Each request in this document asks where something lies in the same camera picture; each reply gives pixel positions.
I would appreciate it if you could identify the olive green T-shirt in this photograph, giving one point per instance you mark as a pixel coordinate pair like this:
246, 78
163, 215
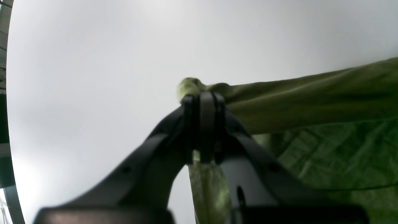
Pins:
336, 131

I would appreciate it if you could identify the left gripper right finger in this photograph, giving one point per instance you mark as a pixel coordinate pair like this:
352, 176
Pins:
262, 191

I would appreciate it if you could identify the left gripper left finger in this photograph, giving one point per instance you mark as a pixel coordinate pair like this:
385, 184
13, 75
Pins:
137, 191

